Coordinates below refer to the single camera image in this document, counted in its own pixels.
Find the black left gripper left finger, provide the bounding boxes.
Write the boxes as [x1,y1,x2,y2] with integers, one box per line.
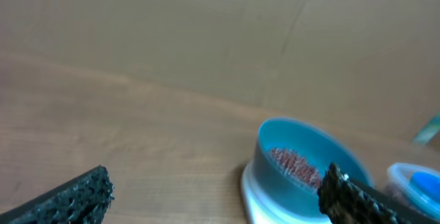
[1,166,114,224]

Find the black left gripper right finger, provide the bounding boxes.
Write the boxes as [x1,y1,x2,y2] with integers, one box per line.
[316,162,440,224]

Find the white digital kitchen scale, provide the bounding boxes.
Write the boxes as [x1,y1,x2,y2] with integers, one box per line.
[241,161,331,224]

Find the blue plastic measuring scoop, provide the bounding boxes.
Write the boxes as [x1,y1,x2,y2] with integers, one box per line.
[410,172,440,202]

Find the blue bowl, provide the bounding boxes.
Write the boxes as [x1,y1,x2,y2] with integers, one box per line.
[252,117,374,221]

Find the red beans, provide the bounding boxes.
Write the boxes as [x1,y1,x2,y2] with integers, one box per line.
[268,148,322,190]

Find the clear plastic container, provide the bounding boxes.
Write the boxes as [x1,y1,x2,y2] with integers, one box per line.
[384,163,439,222]

